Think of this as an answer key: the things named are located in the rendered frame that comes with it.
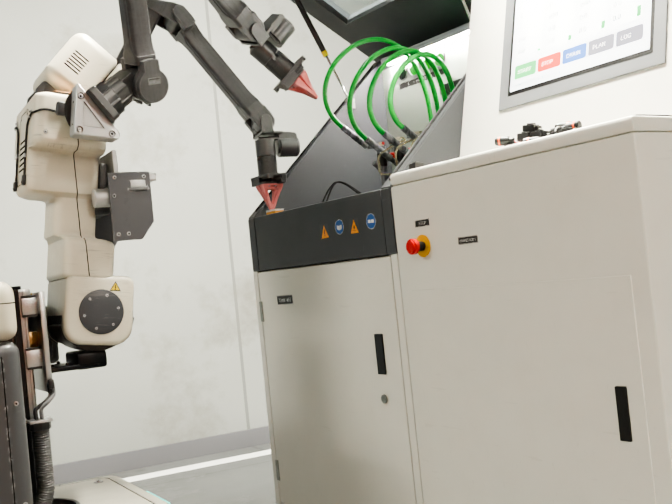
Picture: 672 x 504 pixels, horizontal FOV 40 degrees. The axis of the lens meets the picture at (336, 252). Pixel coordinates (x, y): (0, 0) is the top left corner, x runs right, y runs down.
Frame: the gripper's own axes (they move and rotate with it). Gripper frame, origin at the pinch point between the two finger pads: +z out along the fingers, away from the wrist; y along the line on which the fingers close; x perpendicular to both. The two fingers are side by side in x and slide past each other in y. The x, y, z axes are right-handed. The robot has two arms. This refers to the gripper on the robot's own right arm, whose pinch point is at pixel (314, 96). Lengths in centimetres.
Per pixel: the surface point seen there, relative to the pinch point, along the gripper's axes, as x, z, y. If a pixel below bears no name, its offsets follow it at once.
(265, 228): 36.6, 16.4, -26.7
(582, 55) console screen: -52, 35, 28
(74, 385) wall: 191, 16, -98
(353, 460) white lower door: 5, 67, -67
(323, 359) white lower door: 14, 47, -50
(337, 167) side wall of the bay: 51, 25, 7
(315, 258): 12.8, 28.4, -29.9
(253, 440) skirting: 202, 98, -71
